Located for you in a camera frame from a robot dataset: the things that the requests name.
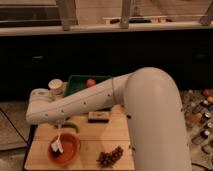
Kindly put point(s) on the red bowl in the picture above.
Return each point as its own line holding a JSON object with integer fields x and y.
{"x": 71, "y": 147}

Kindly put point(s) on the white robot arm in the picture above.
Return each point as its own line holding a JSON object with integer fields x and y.
{"x": 150, "y": 98}

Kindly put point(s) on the black wooden block brush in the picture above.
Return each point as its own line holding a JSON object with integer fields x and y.
{"x": 94, "y": 117}

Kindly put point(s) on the orange fruit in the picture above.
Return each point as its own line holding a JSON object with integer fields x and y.
{"x": 90, "y": 82}

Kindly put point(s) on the green tray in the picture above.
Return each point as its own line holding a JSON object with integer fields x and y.
{"x": 79, "y": 82}

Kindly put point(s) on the green pepper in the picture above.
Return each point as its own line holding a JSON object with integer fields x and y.
{"x": 70, "y": 125}

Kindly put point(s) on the wooden cutting board table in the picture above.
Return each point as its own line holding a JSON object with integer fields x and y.
{"x": 94, "y": 137}

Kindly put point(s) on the bunch of dark grapes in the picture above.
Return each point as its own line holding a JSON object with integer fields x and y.
{"x": 108, "y": 159}

